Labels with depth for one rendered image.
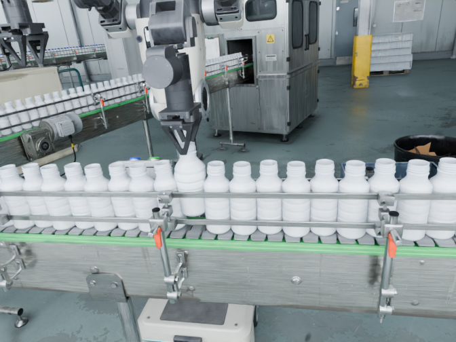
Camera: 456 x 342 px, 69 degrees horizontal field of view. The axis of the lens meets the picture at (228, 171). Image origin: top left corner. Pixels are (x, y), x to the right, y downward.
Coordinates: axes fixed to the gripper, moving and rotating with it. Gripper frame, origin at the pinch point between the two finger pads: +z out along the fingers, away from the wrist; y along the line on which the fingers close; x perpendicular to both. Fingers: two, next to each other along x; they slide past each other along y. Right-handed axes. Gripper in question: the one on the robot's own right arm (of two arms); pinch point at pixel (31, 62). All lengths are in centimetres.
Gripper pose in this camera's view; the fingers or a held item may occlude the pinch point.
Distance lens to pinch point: 105.2
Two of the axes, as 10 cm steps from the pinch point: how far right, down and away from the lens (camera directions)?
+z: 0.8, 9.2, 3.9
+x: 9.8, 0.0, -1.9
